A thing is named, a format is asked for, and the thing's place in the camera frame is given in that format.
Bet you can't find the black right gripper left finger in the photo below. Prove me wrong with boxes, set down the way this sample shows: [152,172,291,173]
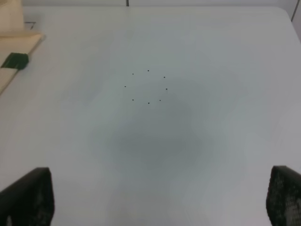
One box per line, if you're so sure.
[0,168,55,226]

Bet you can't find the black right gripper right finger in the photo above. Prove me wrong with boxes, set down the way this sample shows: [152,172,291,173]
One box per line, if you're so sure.
[266,166,301,226]

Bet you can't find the white linen bag green handles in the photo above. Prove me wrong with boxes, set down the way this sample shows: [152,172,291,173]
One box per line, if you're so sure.
[0,0,44,92]

